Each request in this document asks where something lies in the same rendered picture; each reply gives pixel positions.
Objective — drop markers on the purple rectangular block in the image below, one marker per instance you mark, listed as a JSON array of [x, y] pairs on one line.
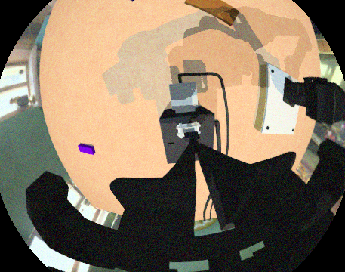
[[86, 149]]

